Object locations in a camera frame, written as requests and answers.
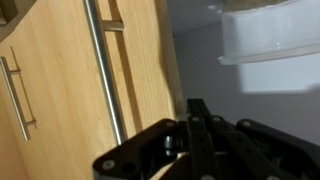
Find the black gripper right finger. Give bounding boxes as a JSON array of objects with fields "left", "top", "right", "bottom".
[{"left": 199, "top": 98, "right": 320, "bottom": 180}]

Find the small metal bar handle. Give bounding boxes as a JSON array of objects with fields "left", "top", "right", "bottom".
[{"left": 0, "top": 55, "right": 38, "bottom": 142}]

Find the wooden cabinet door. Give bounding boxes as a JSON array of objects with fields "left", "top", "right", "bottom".
[{"left": 0, "top": 0, "right": 185, "bottom": 180}]

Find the long metal bar door handle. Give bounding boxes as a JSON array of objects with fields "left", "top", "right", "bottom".
[{"left": 82, "top": 0, "right": 130, "bottom": 146}]

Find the translucent plastic food container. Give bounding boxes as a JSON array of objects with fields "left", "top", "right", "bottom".
[{"left": 217, "top": 0, "right": 320, "bottom": 66}]

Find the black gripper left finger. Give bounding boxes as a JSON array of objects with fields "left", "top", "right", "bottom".
[{"left": 92, "top": 98, "right": 221, "bottom": 180}]

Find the wall cabinet body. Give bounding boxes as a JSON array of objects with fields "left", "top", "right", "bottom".
[{"left": 165, "top": 0, "right": 320, "bottom": 145}]

